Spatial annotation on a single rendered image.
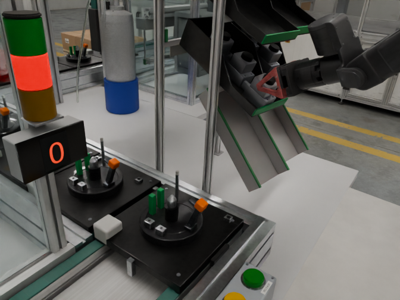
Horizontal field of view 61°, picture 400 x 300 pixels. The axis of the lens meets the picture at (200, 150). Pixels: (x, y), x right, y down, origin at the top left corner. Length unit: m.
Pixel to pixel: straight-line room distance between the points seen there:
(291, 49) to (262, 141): 4.02
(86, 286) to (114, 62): 1.04
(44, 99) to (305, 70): 0.48
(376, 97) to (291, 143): 3.67
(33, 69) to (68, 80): 1.39
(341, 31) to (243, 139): 0.39
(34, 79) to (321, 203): 0.87
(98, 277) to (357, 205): 0.78
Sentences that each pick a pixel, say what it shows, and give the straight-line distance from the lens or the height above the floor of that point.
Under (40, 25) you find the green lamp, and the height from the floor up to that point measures 1.40.
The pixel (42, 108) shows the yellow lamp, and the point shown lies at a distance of 0.58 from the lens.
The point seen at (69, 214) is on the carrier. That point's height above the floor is 0.97.
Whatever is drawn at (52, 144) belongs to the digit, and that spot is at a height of 1.22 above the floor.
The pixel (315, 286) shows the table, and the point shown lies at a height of 0.86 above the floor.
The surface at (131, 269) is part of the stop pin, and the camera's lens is 0.73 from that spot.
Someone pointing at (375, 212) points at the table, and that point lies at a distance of 1.17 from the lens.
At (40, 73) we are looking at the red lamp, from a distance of 0.56.
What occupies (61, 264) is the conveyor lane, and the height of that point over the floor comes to 0.95.
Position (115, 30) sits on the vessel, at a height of 1.23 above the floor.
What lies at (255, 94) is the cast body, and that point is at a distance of 0.81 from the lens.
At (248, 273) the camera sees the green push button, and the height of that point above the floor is 0.97.
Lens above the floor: 1.48
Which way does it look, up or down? 28 degrees down
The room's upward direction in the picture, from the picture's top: 3 degrees clockwise
